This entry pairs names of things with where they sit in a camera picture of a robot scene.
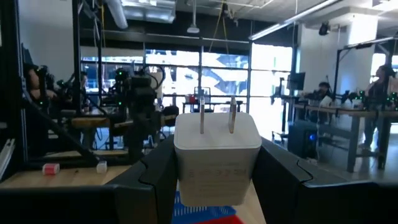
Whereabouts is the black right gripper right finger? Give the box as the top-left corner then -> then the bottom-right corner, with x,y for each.
252,136 -> 346,224

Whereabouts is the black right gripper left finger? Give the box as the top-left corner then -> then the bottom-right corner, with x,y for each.
105,134 -> 180,224

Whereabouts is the black office chair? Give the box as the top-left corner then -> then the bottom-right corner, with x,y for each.
163,105 -> 180,128

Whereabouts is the blue plastic basket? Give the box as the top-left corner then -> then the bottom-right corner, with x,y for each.
172,191 -> 237,224

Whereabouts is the black computer tower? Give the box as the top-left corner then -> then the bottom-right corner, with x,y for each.
287,120 -> 318,160

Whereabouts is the long wooden workbench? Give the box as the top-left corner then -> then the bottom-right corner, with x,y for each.
294,104 -> 398,174

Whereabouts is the person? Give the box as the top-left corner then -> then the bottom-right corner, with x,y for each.
310,82 -> 334,108
362,64 -> 398,150
79,71 -> 91,94
23,63 -> 58,106

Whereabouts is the black monitor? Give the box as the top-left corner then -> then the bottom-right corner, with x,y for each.
286,72 -> 307,91

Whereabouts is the black ceiling speaker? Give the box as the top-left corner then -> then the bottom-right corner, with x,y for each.
318,21 -> 330,36

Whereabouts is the long ceiling light strip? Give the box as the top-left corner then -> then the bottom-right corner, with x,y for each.
248,0 -> 343,41

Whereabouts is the white pendant lamp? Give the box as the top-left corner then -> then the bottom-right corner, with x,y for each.
186,0 -> 201,34

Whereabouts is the pink wall charger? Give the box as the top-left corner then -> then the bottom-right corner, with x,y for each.
42,162 -> 60,176

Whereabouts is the silver ventilation duct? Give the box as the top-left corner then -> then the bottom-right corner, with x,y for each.
104,0 -> 129,30

